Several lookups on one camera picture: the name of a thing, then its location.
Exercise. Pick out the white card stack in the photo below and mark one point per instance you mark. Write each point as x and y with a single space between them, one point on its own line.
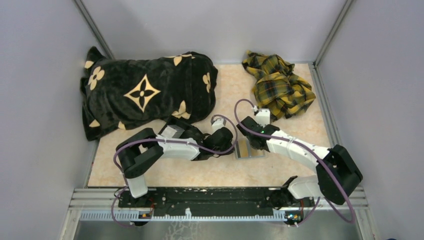
171 132

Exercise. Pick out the yellow plaid cloth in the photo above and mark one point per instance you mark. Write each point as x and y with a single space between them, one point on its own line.
277 87

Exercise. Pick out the white cable duct strip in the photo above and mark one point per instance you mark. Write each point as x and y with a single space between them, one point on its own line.
135 216

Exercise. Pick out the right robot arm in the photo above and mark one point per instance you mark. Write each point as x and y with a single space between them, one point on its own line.
336 174

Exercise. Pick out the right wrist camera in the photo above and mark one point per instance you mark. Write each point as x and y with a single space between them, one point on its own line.
263 117

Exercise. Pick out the black floral plush blanket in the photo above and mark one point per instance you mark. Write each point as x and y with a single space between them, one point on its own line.
127 93

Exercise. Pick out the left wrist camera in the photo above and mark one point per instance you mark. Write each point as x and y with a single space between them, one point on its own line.
218 124

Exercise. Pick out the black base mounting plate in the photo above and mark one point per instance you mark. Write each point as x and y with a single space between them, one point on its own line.
214 202

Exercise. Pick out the aluminium front rail frame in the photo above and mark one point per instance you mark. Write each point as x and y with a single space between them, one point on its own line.
91 198

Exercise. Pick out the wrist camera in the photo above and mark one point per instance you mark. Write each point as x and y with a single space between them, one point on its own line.
263 117
218 124

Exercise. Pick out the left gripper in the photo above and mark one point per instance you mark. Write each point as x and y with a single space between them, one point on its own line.
229 145

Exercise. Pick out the black rectangular box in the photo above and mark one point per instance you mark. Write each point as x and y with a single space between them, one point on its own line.
190 130

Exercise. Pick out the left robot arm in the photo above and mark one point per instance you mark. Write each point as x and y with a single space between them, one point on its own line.
136 155

